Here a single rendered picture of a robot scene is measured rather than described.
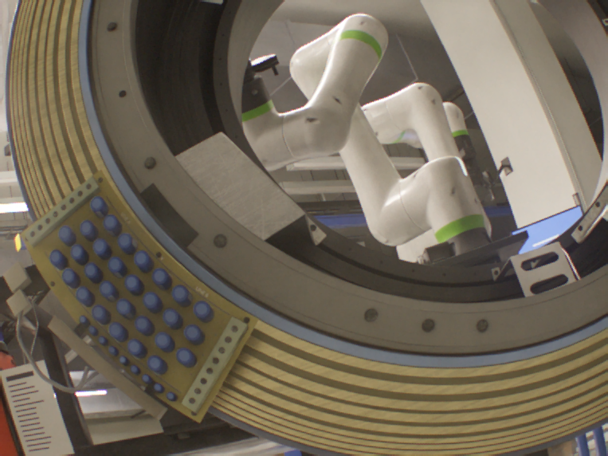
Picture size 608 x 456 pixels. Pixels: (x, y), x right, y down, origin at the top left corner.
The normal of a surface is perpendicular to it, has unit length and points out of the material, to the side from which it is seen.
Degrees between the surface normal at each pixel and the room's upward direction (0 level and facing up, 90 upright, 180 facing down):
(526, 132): 90
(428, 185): 89
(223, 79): 90
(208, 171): 76
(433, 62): 90
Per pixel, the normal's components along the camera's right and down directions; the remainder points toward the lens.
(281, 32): 0.55, -0.40
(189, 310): -0.07, -0.28
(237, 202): 0.33, -0.61
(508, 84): -0.78, 0.05
